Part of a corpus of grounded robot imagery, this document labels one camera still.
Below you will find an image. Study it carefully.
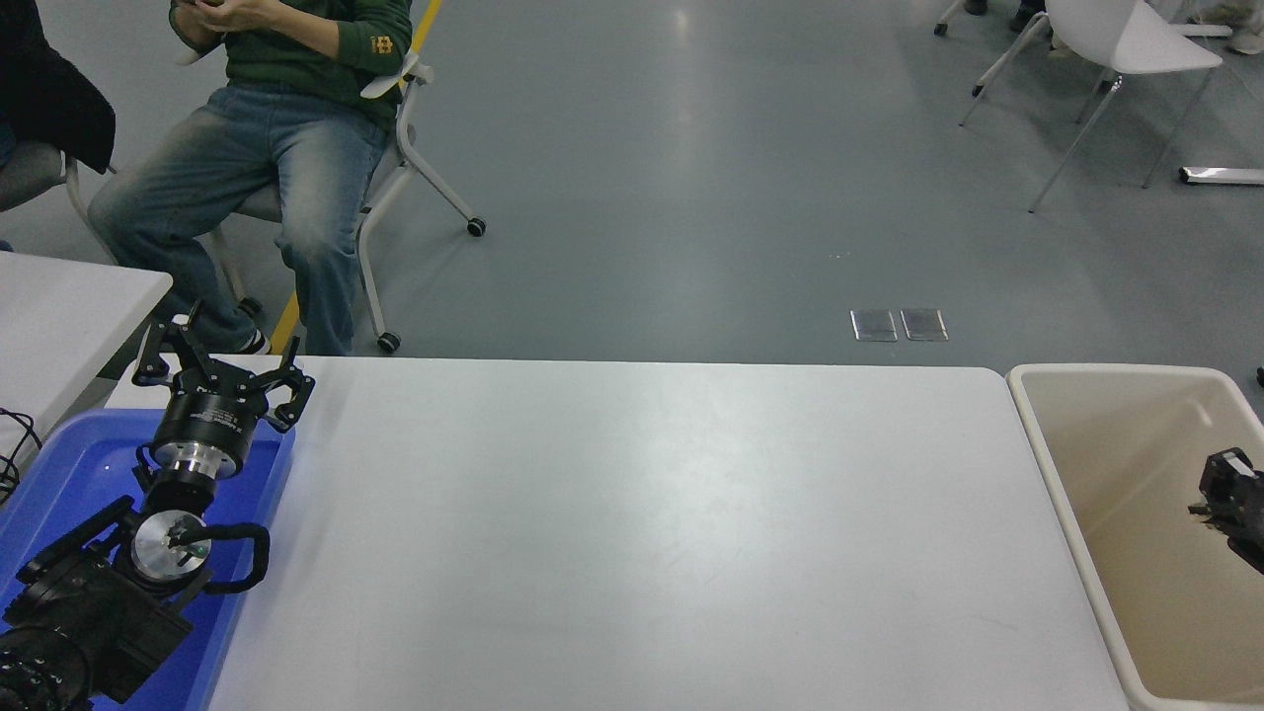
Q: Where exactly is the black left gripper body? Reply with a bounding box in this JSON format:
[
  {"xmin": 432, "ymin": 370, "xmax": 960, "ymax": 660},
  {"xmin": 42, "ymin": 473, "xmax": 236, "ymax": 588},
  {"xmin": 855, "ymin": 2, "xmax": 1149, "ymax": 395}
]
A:
[{"xmin": 152, "ymin": 387, "xmax": 261, "ymax": 458}]

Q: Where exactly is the person's left hand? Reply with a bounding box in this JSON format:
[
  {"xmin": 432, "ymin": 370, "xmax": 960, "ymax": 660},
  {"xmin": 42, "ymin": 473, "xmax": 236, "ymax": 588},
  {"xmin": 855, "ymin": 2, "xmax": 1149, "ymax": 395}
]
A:
[{"xmin": 209, "ymin": 0, "xmax": 292, "ymax": 36}]

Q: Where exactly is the large pale plastic bin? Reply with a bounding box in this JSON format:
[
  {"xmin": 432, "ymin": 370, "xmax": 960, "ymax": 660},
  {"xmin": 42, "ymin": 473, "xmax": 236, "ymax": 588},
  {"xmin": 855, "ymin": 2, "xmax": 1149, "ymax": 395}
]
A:
[{"xmin": 1005, "ymin": 362, "xmax": 1264, "ymax": 711}]

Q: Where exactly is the white side table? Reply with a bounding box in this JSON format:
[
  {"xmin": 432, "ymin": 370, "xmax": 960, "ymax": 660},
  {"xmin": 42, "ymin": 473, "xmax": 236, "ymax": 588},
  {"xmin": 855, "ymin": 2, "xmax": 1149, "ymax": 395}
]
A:
[{"xmin": 0, "ymin": 250, "xmax": 174, "ymax": 475}]

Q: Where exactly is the blue plastic tray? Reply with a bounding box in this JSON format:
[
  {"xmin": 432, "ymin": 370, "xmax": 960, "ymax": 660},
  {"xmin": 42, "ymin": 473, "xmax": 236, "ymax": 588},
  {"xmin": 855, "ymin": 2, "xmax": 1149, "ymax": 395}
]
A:
[{"xmin": 0, "ymin": 410, "xmax": 297, "ymax": 711}]

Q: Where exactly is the person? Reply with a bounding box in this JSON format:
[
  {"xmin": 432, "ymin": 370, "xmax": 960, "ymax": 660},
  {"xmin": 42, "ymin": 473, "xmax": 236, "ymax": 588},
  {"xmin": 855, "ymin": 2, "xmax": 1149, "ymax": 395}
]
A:
[
  {"xmin": 87, "ymin": 0, "xmax": 414, "ymax": 356},
  {"xmin": 963, "ymin": 0, "xmax": 1048, "ymax": 36},
  {"xmin": 0, "ymin": 0, "xmax": 118, "ymax": 175},
  {"xmin": 1190, "ymin": 0, "xmax": 1264, "ymax": 55}
]

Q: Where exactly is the grey chair with castors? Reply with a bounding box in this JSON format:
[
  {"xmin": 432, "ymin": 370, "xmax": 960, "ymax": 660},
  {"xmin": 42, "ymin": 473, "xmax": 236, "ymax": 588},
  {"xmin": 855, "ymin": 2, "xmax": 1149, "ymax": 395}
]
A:
[{"xmin": 202, "ymin": 0, "xmax": 487, "ymax": 355}]

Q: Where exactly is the white bar on floor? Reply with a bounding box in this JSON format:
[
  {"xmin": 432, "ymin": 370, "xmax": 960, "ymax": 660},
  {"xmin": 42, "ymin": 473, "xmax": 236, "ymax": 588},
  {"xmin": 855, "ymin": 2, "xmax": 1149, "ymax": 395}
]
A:
[{"xmin": 1178, "ymin": 166, "xmax": 1264, "ymax": 189}]

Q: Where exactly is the white chair with metal legs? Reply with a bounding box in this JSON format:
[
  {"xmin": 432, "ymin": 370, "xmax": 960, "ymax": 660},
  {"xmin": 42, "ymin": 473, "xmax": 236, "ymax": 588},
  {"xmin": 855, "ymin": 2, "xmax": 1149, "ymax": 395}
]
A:
[{"xmin": 958, "ymin": 0, "xmax": 1224, "ymax": 215}]

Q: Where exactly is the black cable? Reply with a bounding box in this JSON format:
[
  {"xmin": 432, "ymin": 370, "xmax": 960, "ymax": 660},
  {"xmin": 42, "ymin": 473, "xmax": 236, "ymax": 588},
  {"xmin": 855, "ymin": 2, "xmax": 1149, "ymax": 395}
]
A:
[{"xmin": 0, "ymin": 410, "xmax": 42, "ymax": 505}]

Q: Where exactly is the grey chair with white frame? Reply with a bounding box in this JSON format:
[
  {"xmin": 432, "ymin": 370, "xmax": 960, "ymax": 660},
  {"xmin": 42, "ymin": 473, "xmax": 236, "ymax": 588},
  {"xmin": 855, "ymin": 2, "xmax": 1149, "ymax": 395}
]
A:
[{"xmin": 0, "ymin": 138, "xmax": 115, "ymax": 263}]

